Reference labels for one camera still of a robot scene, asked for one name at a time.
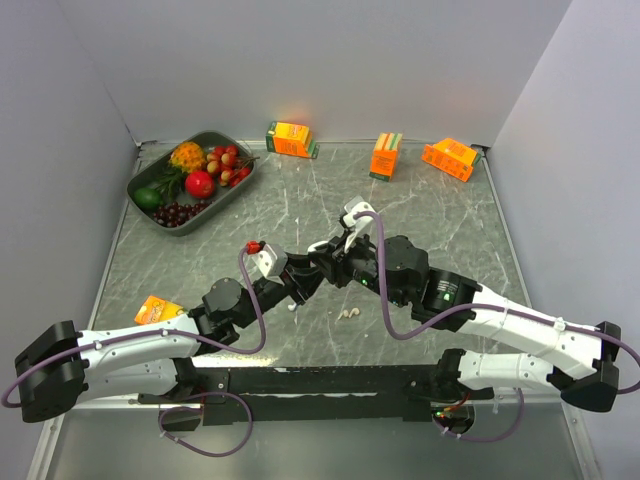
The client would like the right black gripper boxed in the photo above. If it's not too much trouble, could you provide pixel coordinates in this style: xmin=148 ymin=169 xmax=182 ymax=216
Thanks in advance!
xmin=308 ymin=227 xmax=408 ymax=307

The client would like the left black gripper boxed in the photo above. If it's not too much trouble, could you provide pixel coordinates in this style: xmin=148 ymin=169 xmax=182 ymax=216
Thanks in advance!
xmin=235 ymin=251 xmax=324 ymax=329

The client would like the white earbud charging case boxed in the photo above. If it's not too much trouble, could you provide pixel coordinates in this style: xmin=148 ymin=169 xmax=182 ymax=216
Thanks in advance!
xmin=307 ymin=241 xmax=328 ymax=253

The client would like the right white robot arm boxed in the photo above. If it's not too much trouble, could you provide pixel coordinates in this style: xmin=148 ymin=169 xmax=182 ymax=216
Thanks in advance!
xmin=308 ymin=236 xmax=620 ymax=413

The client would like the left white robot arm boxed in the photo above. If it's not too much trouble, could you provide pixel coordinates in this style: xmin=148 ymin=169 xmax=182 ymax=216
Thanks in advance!
xmin=1 ymin=252 xmax=323 ymax=424

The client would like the orange sponge box back middle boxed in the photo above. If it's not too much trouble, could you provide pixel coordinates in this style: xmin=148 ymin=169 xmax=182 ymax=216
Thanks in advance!
xmin=369 ymin=132 xmax=403 ymax=182

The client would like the orange sponge box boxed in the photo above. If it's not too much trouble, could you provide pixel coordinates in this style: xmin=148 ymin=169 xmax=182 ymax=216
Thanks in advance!
xmin=134 ymin=295 xmax=185 ymax=325
xmin=369 ymin=132 xmax=403 ymax=182
xmin=421 ymin=138 xmax=481 ymax=182
xmin=265 ymin=121 xmax=319 ymax=159

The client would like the orange sponge box back left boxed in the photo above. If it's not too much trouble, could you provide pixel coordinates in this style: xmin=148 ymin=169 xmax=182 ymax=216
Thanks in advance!
xmin=265 ymin=121 xmax=319 ymax=159

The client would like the red apple toy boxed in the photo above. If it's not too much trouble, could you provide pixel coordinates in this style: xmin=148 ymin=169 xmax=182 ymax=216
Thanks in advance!
xmin=184 ymin=170 xmax=215 ymax=199

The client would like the red lychee bunch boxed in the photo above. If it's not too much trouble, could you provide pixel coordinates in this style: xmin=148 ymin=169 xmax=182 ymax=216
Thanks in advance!
xmin=205 ymin=145 xmax=259 ymax=187

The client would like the dark grape bunch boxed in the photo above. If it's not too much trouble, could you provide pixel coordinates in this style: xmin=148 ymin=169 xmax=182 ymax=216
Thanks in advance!
xmin=151 ymin=200 xmax=210 ymax=229

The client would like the orange sponge box front left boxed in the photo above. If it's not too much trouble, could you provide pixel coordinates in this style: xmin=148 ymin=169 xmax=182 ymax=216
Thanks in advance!
xmin=134 ymin=295 xmax=185 ymax=325

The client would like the orange sponge box back right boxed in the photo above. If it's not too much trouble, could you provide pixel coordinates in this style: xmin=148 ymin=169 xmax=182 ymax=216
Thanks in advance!
xmin=421 ymin=138 xmax=481 ymax=182

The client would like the orange pineapple toy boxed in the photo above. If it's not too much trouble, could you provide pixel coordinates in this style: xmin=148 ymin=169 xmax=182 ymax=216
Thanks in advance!
xmin=169 ymin=141 xmax=207 ymax=174

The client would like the green lime toy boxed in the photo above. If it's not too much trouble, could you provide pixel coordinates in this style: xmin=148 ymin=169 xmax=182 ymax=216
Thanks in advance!
xmin=133 ymin=187 xmax=164 ymax=211

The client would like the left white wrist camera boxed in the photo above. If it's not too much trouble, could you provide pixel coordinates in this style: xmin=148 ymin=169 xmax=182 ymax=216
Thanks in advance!
xmin=247 ymin=241 xmax=288 ymax=282

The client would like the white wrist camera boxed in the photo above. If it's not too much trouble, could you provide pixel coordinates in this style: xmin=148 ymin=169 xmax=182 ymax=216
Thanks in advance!
xmin=339 ymin=196 xmax=375 ymax=253
xmin=247 ymin=241 xmax=288 ymax=282

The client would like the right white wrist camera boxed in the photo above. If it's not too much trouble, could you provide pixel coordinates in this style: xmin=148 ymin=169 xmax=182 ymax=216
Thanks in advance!
xmin=339 ymin=196 xmax=375 ymax=253

